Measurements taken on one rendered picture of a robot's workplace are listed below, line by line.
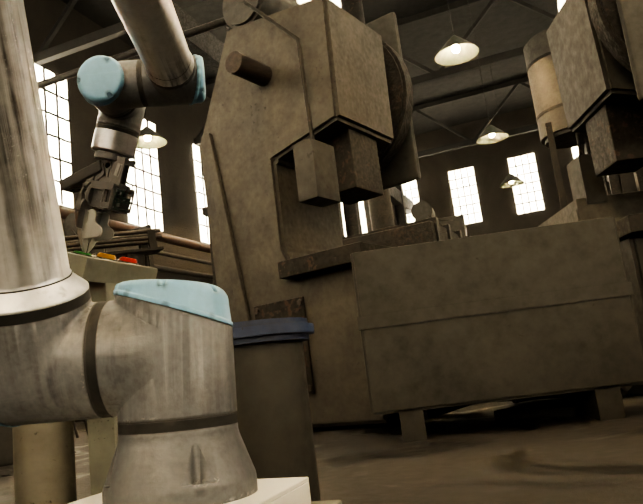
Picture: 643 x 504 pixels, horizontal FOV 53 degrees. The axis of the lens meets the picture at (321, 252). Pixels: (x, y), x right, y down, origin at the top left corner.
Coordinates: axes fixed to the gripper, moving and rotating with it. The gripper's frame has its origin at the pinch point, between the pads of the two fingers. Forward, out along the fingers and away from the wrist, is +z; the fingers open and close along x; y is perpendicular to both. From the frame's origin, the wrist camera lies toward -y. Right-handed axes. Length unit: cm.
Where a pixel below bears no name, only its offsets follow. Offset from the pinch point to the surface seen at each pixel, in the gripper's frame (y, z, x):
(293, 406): 42, 26, 31
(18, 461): -2.1, 45.9, -2.6
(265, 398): 37, 25, 25
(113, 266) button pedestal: 5.5, 3.0, 3.7
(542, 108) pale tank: 2, -298, 792
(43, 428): 0.9, 38.5, -0.9
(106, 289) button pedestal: 5.9, 8.0, 2.7
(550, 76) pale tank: 6, -339, 779
